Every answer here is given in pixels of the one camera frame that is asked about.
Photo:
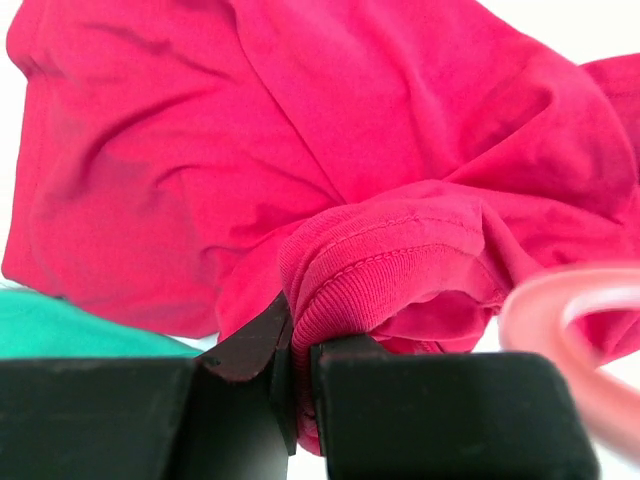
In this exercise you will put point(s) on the green t shirt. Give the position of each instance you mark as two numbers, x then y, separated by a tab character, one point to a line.
38	326

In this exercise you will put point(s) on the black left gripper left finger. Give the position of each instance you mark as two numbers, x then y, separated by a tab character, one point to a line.
227	413

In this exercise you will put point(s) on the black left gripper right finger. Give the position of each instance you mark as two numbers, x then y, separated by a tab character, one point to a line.
445	416

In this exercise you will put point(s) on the red t shirt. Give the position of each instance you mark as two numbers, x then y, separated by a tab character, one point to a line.
393	168

